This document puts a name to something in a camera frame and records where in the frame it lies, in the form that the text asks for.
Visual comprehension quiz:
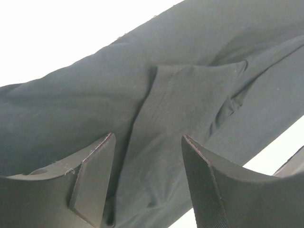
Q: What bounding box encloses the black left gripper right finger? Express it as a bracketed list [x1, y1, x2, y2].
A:
[181, 135, 304, 228]

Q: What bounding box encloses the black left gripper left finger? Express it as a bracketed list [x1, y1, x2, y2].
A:
[0, 133, 116, 228]

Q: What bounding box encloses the black t shirt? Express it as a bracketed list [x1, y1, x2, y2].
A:
[0, 0, 304, 228]

